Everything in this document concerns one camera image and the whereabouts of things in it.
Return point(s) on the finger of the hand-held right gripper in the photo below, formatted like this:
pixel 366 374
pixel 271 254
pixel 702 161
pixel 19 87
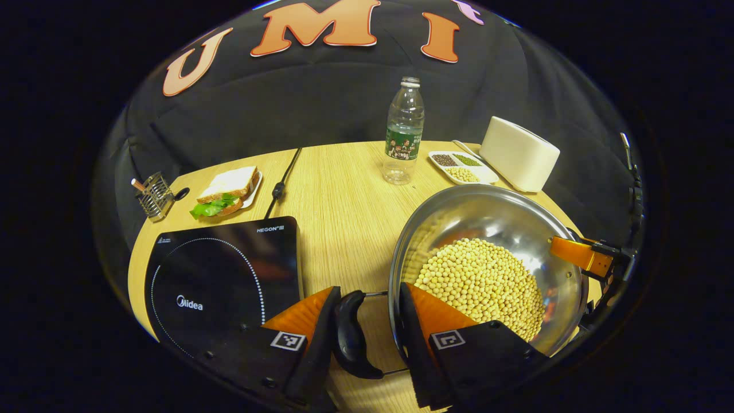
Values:
pixel 579 255

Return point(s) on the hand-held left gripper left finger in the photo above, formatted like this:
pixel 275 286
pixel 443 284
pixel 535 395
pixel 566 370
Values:
pixel 312 355

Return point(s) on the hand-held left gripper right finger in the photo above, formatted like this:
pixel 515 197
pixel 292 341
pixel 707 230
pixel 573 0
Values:
pixel 421 367

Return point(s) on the black induction cooktop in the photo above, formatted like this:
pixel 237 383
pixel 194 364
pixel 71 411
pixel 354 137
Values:
pixel 223 275

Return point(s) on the heap of yellow soybeans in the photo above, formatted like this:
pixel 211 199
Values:
pixel 481 281

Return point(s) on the white toaster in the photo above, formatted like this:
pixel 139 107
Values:
pixel 516 155

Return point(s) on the white divided dish of beans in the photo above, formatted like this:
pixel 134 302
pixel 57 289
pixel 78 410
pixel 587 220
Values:
pixel 463 166

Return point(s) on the white spoon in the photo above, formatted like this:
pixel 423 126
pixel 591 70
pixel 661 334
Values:
pixel 467 150

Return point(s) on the sandwich with lettuce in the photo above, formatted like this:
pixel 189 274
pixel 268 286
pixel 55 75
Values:
pixel 226 189

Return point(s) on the clear plastic water bottle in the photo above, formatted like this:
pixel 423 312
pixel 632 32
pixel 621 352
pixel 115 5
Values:
pixel 404 132

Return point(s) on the black backdrop cloth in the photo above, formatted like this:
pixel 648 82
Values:
pixel 298 97

